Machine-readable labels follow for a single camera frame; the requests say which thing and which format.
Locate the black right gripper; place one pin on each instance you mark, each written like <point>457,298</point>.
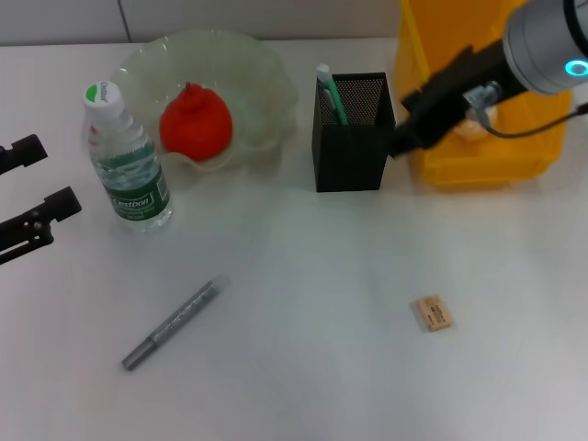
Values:
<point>478,69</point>

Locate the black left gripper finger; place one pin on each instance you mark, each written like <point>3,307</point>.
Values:
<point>27,150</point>
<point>62,204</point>

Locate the white paper ball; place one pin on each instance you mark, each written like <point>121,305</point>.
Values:
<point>471,131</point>

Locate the clear water bottle green label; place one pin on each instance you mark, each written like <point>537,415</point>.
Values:
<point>133,184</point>

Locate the green utility knife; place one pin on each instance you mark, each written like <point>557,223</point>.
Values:
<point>334,96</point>

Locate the orange fruit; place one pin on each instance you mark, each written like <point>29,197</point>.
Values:
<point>197,124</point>

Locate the grey marker pen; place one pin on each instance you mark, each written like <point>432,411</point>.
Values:
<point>174,321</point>

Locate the beige eraser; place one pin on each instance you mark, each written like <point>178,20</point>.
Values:
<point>435,313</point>

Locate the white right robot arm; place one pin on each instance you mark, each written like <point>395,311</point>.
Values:
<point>542,41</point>

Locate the black mesh pen holder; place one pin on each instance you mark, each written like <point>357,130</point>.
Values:
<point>353,156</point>

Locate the green glass fruit plate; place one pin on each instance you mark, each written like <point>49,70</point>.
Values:
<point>257,82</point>

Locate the yellow plastic bin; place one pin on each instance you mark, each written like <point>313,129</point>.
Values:
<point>528,156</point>

